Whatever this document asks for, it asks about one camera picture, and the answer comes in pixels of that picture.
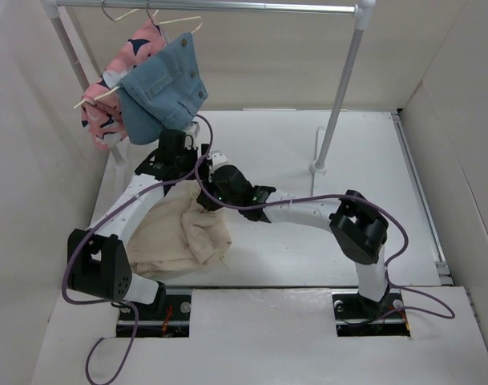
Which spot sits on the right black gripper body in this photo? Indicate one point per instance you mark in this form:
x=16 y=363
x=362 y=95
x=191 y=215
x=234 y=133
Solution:
x=215 y=187

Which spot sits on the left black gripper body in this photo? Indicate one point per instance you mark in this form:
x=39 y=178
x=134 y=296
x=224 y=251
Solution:
x=190 y=160

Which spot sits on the beige trousers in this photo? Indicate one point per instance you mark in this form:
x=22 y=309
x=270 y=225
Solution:
x=178 y=235

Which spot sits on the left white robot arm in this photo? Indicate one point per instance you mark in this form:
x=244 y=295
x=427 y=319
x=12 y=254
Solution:
x=97 y=262

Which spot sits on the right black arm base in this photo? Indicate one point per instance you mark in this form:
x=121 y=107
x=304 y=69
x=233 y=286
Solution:
x=356 y=316

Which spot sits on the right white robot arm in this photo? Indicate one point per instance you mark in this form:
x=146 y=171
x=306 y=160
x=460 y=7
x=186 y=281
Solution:
x=359 y=229

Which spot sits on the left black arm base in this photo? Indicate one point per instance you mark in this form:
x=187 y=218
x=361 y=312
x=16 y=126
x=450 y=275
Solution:
x=173 y=321

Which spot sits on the wooden hanger under pink shorts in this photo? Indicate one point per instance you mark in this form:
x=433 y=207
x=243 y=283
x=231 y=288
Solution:
x=116 y=18

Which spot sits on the wooden hanger under denim shorts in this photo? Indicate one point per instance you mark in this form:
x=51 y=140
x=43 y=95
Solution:
x=159 y=23

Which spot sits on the blue denim shorts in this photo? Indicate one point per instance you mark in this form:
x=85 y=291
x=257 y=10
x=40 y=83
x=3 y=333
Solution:
x=164 y=92

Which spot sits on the metal clothes rack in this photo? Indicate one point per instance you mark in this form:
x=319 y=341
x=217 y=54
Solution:
x=360 y=12

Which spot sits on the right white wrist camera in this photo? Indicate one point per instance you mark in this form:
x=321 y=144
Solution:
x=217 y=160

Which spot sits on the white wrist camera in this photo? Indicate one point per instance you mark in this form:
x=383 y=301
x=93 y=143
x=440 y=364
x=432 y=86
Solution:
x=217 y=160
x=193 y=129

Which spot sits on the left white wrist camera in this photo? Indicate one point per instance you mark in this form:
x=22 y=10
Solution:
x=193 y=129

